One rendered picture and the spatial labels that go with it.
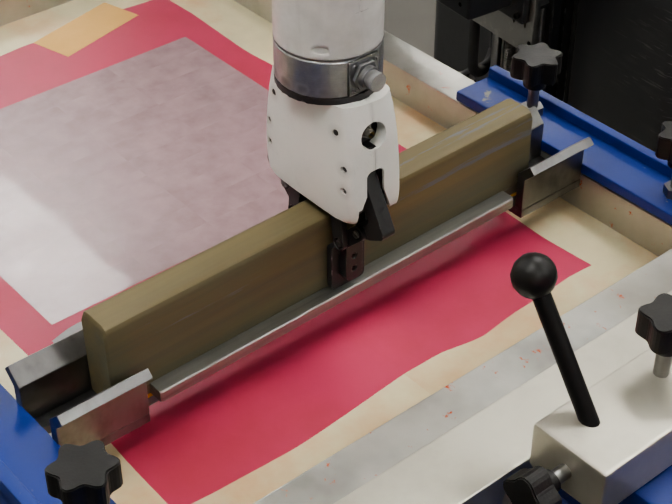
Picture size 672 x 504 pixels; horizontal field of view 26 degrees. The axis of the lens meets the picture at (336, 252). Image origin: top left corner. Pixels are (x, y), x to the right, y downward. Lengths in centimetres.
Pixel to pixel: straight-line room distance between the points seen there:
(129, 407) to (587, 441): 32
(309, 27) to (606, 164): 37
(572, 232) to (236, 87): 37
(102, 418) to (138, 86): 51
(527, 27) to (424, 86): 72
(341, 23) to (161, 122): 45
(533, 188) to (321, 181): 24
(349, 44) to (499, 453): 28
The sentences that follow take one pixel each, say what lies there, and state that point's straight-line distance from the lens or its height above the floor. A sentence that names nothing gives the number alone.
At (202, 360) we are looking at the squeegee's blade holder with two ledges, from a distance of 103.
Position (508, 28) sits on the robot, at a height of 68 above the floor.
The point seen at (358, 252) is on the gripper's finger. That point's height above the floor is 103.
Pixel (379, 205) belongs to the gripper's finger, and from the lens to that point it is 102.
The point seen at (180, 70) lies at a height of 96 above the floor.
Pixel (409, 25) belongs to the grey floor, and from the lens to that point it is 349.
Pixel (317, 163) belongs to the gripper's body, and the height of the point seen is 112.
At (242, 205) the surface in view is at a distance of 125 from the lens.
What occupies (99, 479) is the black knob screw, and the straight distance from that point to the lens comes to 87.
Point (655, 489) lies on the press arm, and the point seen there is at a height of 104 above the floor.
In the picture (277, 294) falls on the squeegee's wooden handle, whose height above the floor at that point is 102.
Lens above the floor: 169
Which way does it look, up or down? 38 degrees down
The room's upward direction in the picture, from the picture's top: straight up
